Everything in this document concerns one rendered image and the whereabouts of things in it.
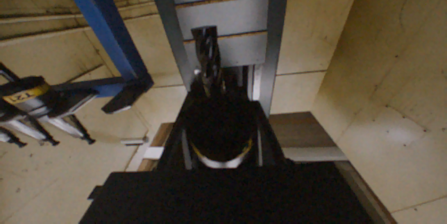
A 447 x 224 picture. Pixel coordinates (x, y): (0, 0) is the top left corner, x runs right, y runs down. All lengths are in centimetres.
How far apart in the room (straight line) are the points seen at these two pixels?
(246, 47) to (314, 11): 73
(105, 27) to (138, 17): 106
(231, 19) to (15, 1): 108
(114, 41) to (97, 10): 4
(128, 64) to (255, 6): 64
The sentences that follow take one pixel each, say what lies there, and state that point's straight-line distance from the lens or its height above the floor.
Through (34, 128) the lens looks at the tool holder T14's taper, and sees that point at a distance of 49.
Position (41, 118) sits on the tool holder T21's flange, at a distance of 37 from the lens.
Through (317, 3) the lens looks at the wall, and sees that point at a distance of 135.
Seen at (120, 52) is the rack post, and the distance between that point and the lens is 26.
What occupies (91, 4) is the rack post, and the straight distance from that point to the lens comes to 26.
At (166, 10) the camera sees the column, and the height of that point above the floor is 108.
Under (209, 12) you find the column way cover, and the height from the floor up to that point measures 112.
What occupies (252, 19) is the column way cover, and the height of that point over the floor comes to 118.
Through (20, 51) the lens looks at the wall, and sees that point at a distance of 117.
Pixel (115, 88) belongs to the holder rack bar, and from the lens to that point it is 32.
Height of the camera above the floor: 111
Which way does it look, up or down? 37 degrees up
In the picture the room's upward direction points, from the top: 172 degrees clockwise
